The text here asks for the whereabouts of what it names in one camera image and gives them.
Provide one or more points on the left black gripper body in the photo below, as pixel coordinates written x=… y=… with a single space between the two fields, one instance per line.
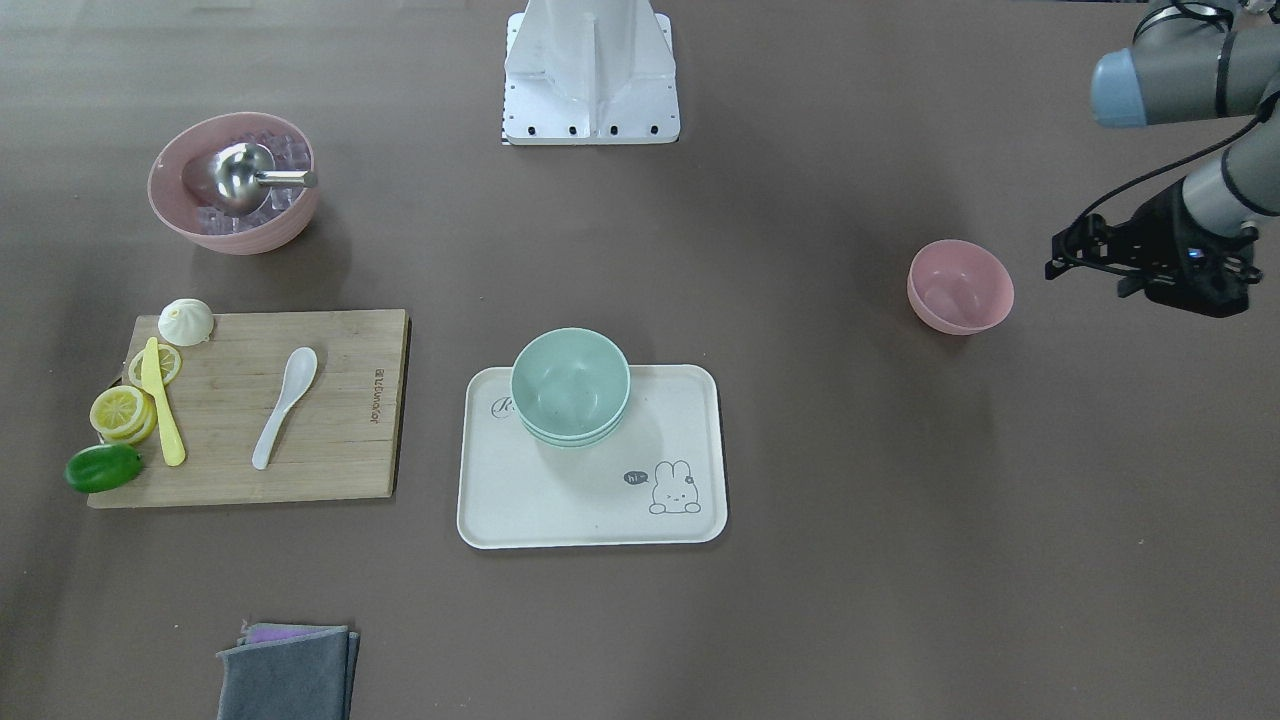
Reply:
x=1160 y=228

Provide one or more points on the small pink bowl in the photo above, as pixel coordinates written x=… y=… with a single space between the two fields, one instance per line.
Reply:
x=957 y=287

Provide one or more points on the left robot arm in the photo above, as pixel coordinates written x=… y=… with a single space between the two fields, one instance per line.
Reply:
x=1189 y=60

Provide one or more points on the green bowl stack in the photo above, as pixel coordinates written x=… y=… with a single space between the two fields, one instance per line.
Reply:
x=570 y=387

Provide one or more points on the white ceramic spoon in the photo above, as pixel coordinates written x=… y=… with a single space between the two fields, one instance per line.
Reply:
x=299 y=374

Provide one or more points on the large pink ice bowl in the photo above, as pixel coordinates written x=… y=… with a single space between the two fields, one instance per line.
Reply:
x=277 y=222

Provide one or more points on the cream serving tray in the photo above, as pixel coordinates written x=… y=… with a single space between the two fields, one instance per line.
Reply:
x=658 y=478

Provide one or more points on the bamboo cutting board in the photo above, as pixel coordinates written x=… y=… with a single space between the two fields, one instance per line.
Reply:
x=340 y=442

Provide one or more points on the metal ice scoop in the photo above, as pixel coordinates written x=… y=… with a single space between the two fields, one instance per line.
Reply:
x=238 y=179

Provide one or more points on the grey folded cloth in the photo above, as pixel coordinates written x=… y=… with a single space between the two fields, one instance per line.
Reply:
x=289 y=671

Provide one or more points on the lemon slice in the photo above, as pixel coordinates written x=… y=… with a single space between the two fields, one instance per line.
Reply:
x=123 y=414
x=170 y=363

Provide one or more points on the yellow plastic knife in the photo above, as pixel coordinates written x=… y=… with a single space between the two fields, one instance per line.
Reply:
x=172 y=444

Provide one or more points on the green lime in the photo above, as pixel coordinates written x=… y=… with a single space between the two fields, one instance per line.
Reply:
x=100 y=468

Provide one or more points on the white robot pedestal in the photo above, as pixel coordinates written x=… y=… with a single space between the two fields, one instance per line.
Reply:
x=582 y=73

